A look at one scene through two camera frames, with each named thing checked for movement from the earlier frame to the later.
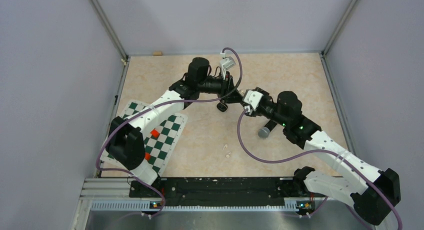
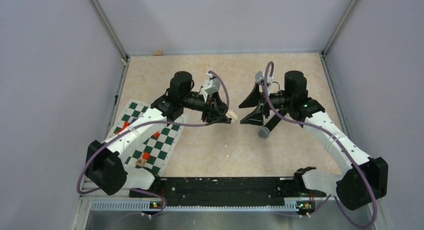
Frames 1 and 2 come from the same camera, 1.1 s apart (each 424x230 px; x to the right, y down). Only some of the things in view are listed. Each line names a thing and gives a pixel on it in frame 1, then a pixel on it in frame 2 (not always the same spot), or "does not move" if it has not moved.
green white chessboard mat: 170,127 does not move
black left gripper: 227,85 -> 213,105
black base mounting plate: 223,191 does not move
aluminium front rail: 107,204 does not move
